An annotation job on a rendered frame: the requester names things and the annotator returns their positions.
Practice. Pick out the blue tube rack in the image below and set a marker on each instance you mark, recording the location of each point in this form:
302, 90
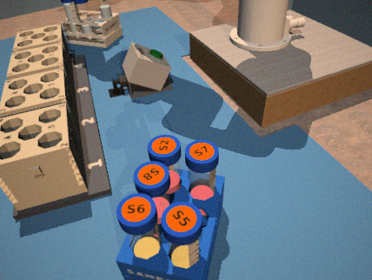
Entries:
159, 266

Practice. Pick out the light blue bench mat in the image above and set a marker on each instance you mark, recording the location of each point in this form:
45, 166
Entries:
290, 210

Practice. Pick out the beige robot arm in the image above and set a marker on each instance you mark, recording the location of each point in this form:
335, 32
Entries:
263, 25

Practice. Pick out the clear conical tube with red liquid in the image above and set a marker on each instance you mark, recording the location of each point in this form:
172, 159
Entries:
166, 149

